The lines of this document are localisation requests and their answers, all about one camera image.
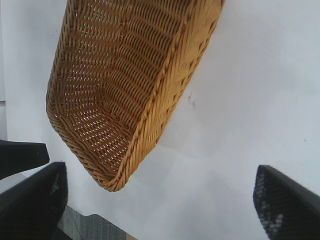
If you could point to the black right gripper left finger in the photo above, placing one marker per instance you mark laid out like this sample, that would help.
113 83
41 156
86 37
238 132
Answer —
30 210

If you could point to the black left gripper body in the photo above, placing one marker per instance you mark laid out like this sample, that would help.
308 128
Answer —
20 157

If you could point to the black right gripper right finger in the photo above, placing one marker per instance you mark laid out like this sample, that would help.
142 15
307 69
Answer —
292 210

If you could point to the woven wicker basket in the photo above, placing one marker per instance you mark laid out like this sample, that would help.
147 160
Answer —
125 75

